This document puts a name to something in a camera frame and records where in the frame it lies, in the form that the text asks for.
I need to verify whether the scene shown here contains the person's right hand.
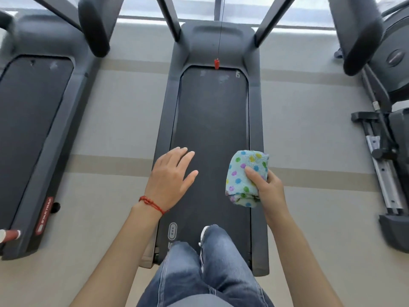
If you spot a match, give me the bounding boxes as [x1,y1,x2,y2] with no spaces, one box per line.
[244,166,287,226]

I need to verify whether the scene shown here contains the person's left hand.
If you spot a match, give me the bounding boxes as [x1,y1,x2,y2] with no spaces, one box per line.
[144,147,199,215]

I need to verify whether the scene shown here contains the polka dot cleaning cloth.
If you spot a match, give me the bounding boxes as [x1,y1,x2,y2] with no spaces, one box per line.
[225,150,270,208]

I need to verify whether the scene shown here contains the person's right forearm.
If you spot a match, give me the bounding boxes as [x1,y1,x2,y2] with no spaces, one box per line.
[263,211,344,307]

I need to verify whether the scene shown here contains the person's left forearm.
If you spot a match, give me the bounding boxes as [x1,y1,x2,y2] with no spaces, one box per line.
[69,201,167,307]

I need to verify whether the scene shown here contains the white shoe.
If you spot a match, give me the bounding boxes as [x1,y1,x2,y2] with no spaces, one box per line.
[198,225,211,274]

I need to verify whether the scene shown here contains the blue denim jeans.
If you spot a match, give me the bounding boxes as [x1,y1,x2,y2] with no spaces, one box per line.
[136,224,275,307]

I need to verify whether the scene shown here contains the dark grey treadmill red label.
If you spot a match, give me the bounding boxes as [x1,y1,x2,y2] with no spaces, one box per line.
[0,0,100,261]

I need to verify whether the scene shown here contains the dark grey treadmill handrail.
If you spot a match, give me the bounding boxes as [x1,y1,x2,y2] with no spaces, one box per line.
[327,0,384,77]
[78,0,126,58]

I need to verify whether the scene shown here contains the black elliptical trainer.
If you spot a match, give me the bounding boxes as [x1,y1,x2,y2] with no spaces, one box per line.
[334,0,409,253]

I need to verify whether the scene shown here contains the red and white cylinder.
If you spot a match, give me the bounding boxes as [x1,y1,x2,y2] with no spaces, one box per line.
[0,229,22,244]

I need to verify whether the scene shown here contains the red string bracelet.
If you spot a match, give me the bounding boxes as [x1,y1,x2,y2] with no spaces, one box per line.
[138,195,167,216]

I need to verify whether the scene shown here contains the red safety clip with cord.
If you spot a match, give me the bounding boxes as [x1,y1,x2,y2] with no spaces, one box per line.
[213,0,226,70]

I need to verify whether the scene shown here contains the window frame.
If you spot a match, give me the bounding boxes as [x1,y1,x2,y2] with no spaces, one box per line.
[0,0,409,30]

